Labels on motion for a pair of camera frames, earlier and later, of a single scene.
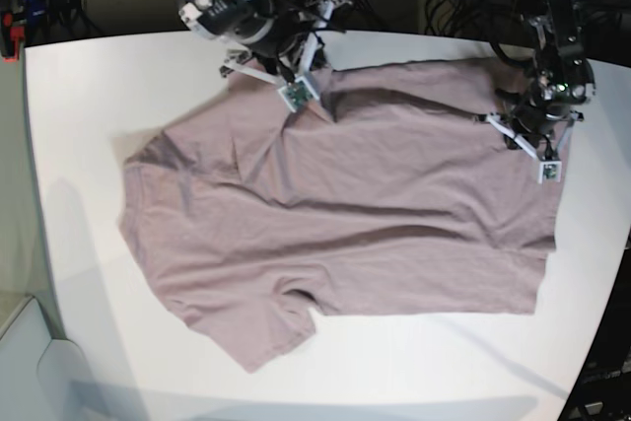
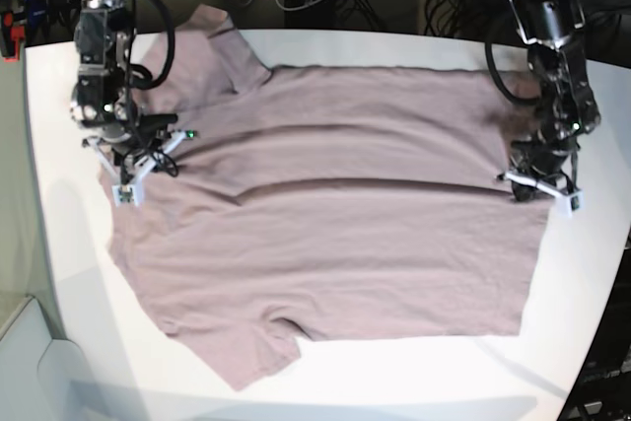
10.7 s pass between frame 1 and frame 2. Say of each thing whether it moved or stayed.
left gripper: moved
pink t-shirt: moved
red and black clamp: stayed
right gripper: moved
